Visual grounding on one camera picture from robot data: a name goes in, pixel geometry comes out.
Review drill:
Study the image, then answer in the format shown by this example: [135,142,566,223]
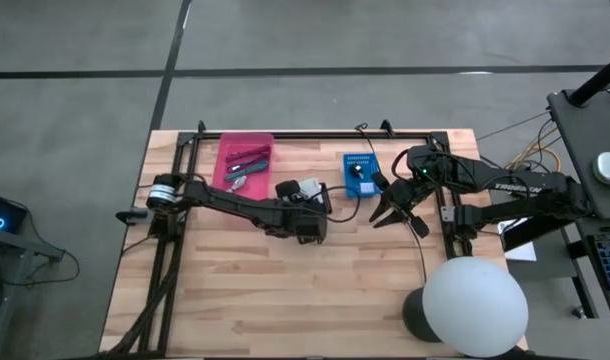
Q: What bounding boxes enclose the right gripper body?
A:
[373,172,430,239]

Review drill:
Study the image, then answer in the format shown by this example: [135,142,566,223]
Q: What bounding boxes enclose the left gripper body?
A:
[274,179,331,246]

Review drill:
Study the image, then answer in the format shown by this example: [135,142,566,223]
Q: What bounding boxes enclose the white cable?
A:
[227,174,249,194]

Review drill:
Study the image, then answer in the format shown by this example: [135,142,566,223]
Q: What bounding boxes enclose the pink translucent plastic bin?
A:
[212,132,275,201]

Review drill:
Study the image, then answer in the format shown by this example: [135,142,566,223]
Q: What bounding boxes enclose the blue perforated plastic basket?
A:
[342,152,381,199]

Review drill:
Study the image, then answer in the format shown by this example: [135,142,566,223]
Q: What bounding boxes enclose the dark lamp base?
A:
[402,287,442,344]

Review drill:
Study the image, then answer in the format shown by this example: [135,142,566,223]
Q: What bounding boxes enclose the white globe lamp shade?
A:
[422,256,530,359]

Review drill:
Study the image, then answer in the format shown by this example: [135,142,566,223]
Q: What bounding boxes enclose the white paper sheet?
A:
[502,239,539,264]

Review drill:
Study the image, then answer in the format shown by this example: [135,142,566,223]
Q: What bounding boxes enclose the black side clamp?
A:
[115,208,150,225]

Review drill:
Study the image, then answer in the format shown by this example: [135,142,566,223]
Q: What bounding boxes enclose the black side desk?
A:
[547,87,610,221]

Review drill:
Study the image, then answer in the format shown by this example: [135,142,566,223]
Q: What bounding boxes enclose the black pole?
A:
[567,49,610,109]

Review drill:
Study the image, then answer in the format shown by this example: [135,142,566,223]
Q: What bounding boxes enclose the grey metal stand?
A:
[0,227,66,360]

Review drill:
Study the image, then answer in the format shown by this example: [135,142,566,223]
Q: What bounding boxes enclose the black computer blue light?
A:
[0,192,29,235]

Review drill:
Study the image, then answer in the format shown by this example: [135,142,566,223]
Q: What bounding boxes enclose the thin black table cable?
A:
[354,121,430,285]

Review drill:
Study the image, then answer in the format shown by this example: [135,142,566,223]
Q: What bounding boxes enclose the black aluminium table frame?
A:
[134,130,474,357]

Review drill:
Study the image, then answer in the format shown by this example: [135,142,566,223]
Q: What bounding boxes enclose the yellow floor cable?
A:
[502,134,565,174]

